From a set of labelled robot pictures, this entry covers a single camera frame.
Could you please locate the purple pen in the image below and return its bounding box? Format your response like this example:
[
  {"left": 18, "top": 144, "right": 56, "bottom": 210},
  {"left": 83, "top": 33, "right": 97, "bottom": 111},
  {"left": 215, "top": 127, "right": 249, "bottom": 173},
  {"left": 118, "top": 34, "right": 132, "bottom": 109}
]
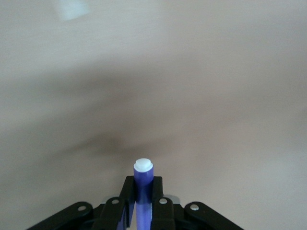
[{"left": 132, "top": 158, "right": 154, "bottom": 230}]

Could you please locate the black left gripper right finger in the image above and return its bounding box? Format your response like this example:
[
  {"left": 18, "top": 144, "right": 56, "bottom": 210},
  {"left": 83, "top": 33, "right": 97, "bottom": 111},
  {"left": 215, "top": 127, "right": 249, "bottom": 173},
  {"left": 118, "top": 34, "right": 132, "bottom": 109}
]
[{"left": 150, "top": 176, "right": 243, "bottom": 230}]

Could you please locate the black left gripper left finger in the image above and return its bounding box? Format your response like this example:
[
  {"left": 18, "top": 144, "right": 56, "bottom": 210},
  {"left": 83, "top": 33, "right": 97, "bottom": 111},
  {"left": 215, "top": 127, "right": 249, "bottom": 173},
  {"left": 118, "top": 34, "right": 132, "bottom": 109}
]
[{"left": 30, "top": 176, "right": 139, "bottom": 230}]

